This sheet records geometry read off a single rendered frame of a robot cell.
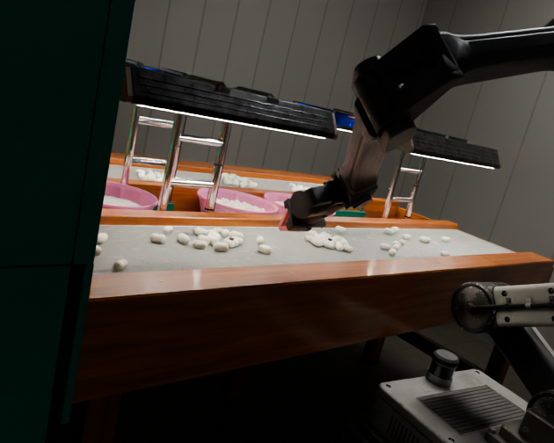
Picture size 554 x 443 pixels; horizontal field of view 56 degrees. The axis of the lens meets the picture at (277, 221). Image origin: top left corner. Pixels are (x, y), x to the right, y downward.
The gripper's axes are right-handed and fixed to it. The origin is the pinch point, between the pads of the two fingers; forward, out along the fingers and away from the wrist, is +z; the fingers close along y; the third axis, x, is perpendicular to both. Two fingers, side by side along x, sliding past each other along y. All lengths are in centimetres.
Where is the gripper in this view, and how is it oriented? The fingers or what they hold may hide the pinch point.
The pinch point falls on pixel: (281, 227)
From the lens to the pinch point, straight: 123.2
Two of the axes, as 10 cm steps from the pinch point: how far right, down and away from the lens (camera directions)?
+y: -7.6, -0.1, -6.4
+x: 2.2, 9.4, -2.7
